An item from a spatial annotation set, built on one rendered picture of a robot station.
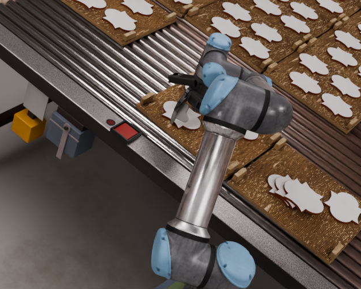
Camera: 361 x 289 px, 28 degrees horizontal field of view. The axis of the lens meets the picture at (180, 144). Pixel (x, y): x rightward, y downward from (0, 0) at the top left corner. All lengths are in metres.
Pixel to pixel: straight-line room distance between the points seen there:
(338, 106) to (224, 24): 0.59
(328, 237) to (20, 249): 1.38
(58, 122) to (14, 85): 1.42
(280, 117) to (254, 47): 1.19
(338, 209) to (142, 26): 1.06
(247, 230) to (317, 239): 0.23
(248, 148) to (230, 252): 0.72
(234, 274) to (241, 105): 0.42
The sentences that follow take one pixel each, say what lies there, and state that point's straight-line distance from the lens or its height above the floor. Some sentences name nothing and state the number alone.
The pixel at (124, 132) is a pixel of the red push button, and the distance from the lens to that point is 2.36.
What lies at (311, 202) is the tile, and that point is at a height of 0.97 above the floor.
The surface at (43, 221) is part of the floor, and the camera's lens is 3.26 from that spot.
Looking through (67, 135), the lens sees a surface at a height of 0.80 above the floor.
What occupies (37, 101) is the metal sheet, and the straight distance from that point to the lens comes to 2.58.
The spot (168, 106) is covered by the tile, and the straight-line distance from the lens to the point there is 2.50.
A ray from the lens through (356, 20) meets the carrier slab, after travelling 3.62.
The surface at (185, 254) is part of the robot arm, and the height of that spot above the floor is 1.13.
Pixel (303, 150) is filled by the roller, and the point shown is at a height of 0.92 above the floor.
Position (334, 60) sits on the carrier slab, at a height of 0.94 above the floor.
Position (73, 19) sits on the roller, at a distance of 2.82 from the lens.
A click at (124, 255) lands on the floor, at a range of 3.24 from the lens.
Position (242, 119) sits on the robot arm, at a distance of 1.81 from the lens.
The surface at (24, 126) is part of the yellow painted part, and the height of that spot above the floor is 0.68.
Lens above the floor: 2.44
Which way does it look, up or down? 39 degrees down
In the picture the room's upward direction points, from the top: 23 degrees clockwise
